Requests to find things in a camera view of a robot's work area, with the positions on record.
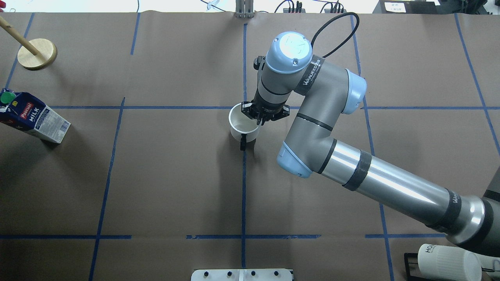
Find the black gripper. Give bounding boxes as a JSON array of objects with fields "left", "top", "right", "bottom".
[{"left": 241, "top": 101, "right": 290, "bottom": 126}]

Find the white smiley mug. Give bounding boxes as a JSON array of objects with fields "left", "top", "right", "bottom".
[{"left": 228, "top": 103, "right": 260, "bottom": 151}]

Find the blue white milk carton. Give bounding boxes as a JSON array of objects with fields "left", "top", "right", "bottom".
[{"left": 0, "top": 88, "right": 71, "bottom": 144}]

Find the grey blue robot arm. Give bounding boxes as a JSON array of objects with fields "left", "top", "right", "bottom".
[{"left": 241, "top": 32, "right": 500, "bottom": 257}]

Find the white ribbed cup lower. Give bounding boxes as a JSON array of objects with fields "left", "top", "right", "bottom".
[{"left": 418, "top": 244, "right": 482, "bottom": 281}]

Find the white mounting pole with base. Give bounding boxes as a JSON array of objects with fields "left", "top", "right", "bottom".
[{"left": 191, "top": 268, "right": 295, "bottom": 281}]

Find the wooden mug tree stand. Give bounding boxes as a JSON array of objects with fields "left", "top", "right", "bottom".
[{"left": 0, "top": 17, "right": 58, "bottom": 71}]

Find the aluminium frame post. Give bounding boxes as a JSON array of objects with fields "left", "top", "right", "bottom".
[{"left": 234, "top": 0, "right": 255, "bottom": 18}]

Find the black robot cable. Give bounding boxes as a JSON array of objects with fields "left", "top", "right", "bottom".
[{"left": 311, "top": 12, "right": 360, "bottom": 59}]

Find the black wire cup rack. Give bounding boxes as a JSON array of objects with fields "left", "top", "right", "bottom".
[{"left": 404, "top": 253, "right": 422, "bottom": 281}]

